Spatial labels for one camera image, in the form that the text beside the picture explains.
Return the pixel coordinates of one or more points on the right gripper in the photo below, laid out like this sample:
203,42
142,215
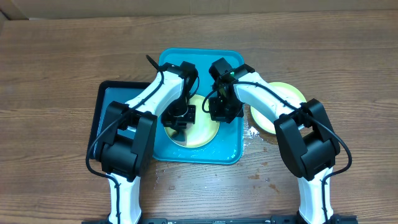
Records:
220,116

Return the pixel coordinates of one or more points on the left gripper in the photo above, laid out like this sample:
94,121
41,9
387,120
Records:
167,122

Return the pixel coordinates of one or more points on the yellow-green plate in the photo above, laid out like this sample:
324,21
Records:
289,90
201,132

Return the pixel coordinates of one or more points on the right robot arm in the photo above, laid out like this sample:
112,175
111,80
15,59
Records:
307,143

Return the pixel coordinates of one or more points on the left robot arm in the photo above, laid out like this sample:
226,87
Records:
125,144

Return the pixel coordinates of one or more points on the teal plastic tray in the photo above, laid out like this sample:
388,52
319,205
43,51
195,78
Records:
227,146

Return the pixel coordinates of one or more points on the black plastic tray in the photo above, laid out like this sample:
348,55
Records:
112,91

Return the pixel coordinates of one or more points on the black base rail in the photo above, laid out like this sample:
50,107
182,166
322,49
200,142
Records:
275,219

